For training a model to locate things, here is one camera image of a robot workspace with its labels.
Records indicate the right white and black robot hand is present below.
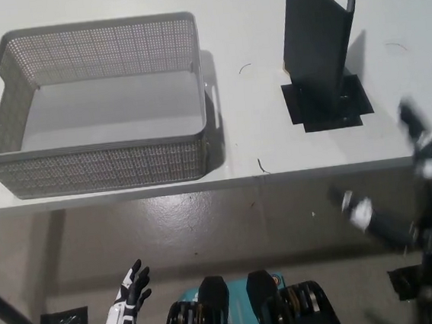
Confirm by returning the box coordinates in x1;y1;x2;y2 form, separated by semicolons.
319;93;432;258

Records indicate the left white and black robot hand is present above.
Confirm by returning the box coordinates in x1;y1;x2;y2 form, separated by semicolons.
89;257;156;324

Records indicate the black box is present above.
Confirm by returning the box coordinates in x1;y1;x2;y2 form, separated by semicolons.
276;0;374;128

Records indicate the black tape patch on table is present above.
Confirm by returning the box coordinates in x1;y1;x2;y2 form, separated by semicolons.
280;72;376;136

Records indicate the grey perforated plastic basket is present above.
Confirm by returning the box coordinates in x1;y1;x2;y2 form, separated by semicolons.
0;8;229;203

